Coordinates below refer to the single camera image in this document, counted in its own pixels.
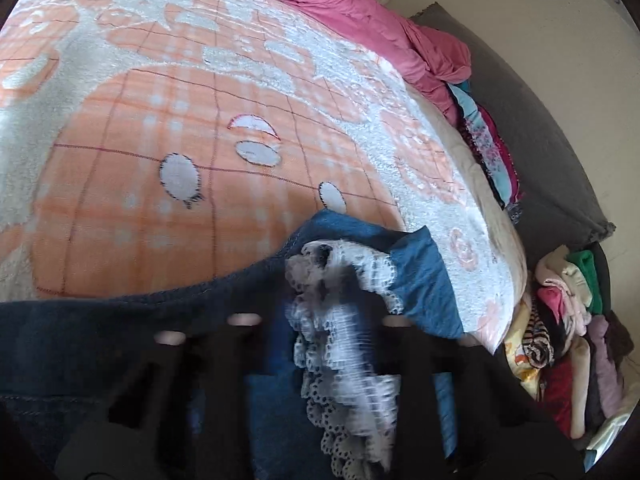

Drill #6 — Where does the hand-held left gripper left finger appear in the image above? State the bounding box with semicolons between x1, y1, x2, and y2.
107;312;267;442

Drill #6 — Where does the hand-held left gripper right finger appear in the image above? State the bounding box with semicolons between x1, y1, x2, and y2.
377;312;532;437

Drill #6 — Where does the blue garment with white lace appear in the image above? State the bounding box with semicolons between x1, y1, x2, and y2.
0;209;467;480

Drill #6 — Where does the beige bed sheet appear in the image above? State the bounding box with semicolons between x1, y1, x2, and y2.
450;125;531;356

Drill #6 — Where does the pile of mixed clothes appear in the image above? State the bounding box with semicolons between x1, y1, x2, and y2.
501;244;637;467

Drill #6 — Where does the magenta pillow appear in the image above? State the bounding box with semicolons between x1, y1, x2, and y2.
476;104;524;207

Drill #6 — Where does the folded colourful clothes stack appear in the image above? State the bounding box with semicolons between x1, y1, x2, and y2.
446;79;523;223

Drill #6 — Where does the orange white printed blanket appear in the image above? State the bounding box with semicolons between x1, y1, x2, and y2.
0;0;529;357

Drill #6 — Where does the pink duvet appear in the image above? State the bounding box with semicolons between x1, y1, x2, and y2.
169;0;474;127

